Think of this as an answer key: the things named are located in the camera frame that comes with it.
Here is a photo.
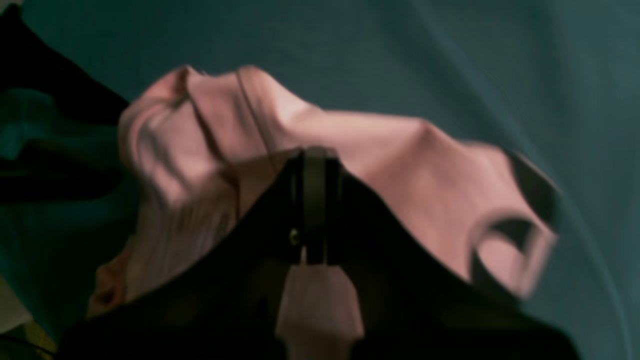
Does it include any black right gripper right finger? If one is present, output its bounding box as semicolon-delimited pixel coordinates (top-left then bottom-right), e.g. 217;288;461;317
302;147;579;360

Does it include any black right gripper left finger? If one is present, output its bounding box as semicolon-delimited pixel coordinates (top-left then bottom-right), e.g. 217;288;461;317
55;151;304;360

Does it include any pink T-shirt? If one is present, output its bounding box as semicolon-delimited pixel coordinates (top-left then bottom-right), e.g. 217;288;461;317
59;66;579;360

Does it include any teal table cloth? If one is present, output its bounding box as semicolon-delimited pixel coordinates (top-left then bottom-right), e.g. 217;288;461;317
22;0;639;360

